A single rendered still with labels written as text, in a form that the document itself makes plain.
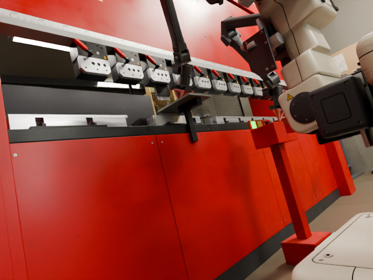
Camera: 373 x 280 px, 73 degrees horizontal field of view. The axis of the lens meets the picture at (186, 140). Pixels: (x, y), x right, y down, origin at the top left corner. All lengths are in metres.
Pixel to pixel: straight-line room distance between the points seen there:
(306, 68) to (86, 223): 0.90
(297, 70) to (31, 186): 0.94
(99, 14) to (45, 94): 0.60
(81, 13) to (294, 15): 0.98
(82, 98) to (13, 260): 1.25
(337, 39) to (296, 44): 4.36
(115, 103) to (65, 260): 1.27
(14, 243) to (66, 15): 1.00
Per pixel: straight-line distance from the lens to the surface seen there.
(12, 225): 0.83
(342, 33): 5.37
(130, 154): 1.10
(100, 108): 1.89
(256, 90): 2.44
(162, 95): 1.54
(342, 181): 3.31
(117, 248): 1.04
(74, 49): 1.37
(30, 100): 1.75
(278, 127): 1.50
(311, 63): 0.94
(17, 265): 0.83
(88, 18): 1.48
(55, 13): 1.41
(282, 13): 1.06
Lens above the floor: 0.59
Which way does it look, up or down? 8 degrees up
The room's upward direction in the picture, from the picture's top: 14 degrees counter-clockwise
